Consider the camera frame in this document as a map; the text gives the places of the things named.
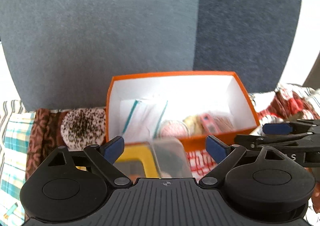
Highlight pink small packet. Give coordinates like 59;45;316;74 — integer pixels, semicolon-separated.
200;113;221;134

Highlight beige fabric scrunchie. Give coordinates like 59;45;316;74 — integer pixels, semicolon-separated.
183;115;203;136

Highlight blue surgical face mask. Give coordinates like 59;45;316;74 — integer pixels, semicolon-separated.
122;99;168;144

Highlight clear plastic storage container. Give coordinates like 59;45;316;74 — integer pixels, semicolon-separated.
125;137;193;178

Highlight white cloth red squares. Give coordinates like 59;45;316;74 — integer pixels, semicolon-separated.
187;150;217;181

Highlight black white speckled pouch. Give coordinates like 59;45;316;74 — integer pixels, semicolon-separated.
60;108;106;151

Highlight orange cardboard box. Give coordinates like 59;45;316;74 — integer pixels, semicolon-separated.
105;71;259;145

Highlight patterned patchwork bedsheet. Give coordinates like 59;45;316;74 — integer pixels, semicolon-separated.
1;84;319;225

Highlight dark blue sofa cushion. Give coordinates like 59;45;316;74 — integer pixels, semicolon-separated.
193;0;302;93

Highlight grey sofa back cushion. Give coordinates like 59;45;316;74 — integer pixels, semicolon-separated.
1;0;199;110

